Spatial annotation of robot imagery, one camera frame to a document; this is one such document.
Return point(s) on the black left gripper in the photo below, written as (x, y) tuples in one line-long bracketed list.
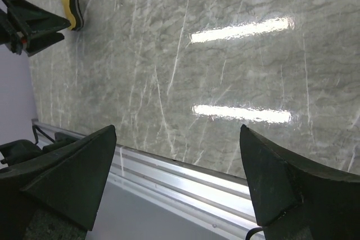
[(24, 19)]

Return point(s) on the yellow and black eraser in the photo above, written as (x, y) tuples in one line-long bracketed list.
[(73, 14)]

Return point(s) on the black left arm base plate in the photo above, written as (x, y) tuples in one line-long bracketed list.
[(42, 145)]

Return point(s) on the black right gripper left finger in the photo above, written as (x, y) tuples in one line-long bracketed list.
[(54, 192)]

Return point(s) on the aluminium rail frame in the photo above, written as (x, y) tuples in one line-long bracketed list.
[(152, 197)]

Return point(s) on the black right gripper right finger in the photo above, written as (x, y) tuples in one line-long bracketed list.
[(294, 197)]

